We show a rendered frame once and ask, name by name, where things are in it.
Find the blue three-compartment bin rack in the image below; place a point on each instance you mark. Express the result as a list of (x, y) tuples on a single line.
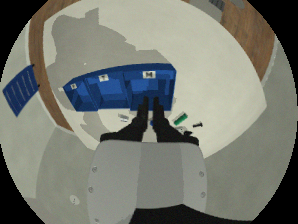
[(86, 93)]

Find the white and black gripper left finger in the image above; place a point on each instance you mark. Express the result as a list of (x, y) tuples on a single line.
[(132, 131)]

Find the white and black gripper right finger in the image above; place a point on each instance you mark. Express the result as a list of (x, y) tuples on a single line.
[(164, 131)]

